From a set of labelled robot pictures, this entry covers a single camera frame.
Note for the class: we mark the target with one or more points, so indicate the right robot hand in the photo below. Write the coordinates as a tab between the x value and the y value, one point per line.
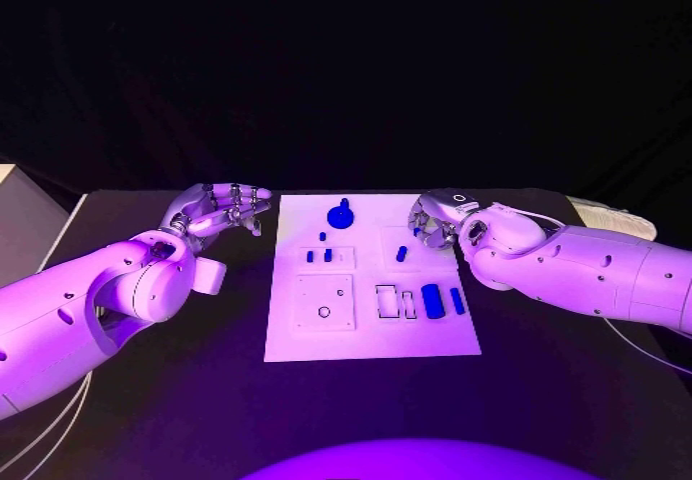
439	210

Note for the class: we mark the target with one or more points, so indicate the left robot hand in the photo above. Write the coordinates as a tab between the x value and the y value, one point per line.
217	210

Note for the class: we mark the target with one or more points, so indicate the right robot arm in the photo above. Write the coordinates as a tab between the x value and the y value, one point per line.
584	270

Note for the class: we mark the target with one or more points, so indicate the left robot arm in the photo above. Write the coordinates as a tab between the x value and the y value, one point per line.
48	322

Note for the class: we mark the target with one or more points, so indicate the white task board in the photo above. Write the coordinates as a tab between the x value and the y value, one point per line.
372	330

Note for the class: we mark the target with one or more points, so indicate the blue gear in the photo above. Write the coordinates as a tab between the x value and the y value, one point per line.
341	216

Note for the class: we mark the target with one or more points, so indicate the thick blue cylinder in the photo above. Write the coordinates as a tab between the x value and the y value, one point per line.
433	301

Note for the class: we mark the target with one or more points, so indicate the thin blue cylinder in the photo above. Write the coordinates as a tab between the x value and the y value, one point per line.
457	301

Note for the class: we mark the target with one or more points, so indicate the white cloth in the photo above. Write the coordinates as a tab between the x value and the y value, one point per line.
616	219

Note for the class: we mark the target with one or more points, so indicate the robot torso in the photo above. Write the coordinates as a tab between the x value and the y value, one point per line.
427	461

